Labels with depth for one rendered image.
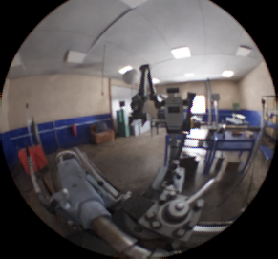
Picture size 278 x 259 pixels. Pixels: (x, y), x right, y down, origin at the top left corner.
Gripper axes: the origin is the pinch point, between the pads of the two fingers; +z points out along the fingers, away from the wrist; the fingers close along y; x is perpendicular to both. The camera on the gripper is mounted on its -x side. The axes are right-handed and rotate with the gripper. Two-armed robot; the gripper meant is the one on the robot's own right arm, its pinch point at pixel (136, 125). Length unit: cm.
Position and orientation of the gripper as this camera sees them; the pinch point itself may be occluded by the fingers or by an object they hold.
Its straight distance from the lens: 62.4
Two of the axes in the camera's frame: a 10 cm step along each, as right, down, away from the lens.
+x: 4.4, 3.7, 8.2
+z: -1.7, 9.3, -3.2
